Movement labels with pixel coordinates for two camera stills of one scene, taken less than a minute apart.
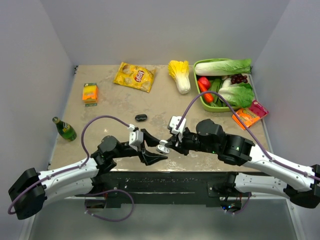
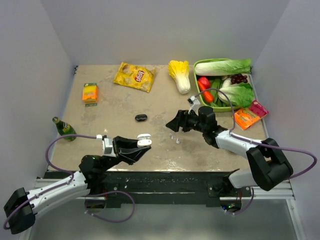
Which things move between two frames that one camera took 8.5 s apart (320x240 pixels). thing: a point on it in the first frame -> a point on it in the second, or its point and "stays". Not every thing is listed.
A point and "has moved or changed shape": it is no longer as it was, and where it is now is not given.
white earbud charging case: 161,148 has moved or changed shape
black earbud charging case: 141,117 stays
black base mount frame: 121,189 stays
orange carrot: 209,97 stays
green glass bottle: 65,130 stays
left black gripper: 146,157 -> 126,149
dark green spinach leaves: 214,86 stays
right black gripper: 174,143 -> 180,120
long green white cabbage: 223,67 stays
